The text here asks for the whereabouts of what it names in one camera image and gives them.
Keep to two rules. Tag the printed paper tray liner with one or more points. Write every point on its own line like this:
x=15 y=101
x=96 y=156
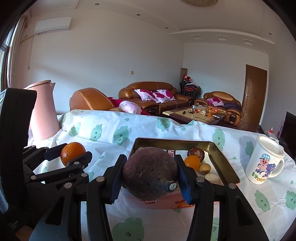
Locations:
x=184 y=155

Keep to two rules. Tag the large orange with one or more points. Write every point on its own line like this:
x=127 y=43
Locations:
x=71 y=151

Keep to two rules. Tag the white magenta floral pillow right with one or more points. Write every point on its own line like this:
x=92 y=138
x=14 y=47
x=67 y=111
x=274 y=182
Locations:
x=163 y=96

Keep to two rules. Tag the black flat television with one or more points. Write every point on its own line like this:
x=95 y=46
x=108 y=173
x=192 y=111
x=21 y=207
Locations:
x=288 y=134

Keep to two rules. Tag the white magenta floral pillow left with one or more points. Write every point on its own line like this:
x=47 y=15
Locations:
x=145 y=95

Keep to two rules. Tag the pink electric kettle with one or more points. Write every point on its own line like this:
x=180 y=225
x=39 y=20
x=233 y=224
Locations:
x=44 y=123

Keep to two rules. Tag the stacked black chairs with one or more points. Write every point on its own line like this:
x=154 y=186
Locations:
x=190 y=89

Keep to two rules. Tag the yellow-brown round fruit in tray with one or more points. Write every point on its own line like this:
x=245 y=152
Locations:
x=204 y=168

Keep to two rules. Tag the brown wooden door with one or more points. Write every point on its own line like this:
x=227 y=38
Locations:
x=254 y=97

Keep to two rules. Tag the pink floral cushion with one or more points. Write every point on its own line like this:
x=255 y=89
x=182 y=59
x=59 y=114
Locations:
x=130 y=107

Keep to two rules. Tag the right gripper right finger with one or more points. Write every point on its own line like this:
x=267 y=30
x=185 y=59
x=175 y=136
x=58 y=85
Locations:
x=199 y=192

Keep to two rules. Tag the orange tangerine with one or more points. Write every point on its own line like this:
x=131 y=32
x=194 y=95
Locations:
x=192 y=161

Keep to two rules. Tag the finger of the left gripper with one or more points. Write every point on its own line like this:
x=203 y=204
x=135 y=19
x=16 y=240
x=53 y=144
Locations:
x=54 y=152
x=78 y=165

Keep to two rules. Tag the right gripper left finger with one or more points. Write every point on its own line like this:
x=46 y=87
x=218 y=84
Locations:
x=101 y=191

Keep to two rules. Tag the magenta pillow on far armchair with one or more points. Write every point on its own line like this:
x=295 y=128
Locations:
x=215 y=101

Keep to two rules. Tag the dark brown mangosteen fruit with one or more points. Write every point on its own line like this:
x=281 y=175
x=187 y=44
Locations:
x=196 y=152

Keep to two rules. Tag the brown leather armchair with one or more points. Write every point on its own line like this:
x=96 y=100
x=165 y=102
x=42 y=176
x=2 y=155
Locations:
x=232 y=106
x=93 y=99

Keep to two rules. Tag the wooden coffee table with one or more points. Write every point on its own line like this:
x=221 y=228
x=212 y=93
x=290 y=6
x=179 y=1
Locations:
x=207 y=115

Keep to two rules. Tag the brown leather armchair far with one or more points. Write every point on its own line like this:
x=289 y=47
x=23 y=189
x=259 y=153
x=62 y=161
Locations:
x=232 y=106

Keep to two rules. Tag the brown leather armchair near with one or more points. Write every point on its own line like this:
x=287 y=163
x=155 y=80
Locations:
x=93 y=99

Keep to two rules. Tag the white magenta floral pillow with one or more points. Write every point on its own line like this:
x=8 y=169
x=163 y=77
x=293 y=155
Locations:
x=163 y=96
x=145 y=95

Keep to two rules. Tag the white cloud-print tablecloth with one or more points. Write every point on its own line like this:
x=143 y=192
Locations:
x=107 y=134

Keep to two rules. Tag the white wall air conditioner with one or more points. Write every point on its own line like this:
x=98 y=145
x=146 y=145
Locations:
x=52 y=25

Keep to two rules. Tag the large purple round fruit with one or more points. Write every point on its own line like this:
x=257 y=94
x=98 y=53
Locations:
x=150 y=173

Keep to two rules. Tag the white cartoon pig mug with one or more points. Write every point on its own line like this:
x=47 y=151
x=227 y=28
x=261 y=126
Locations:
x=266 y=161

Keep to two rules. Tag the long brown leather sofa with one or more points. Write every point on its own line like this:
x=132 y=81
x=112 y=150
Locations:
x=154 y=108

